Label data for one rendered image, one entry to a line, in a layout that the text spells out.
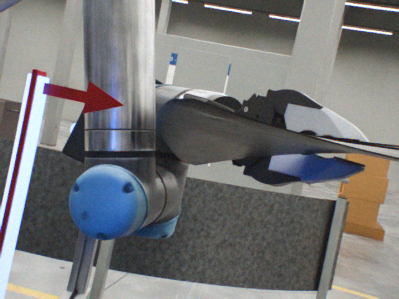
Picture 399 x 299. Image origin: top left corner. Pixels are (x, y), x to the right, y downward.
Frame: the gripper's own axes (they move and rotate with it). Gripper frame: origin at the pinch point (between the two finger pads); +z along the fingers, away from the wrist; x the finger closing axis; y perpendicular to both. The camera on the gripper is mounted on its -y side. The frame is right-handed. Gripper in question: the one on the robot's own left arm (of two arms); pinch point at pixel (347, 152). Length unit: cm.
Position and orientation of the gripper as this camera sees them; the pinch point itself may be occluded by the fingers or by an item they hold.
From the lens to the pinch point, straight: 49.6
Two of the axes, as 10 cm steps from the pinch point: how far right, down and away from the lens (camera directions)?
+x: -2.9, 9.6, -0.1
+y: 7.5, 2.3, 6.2
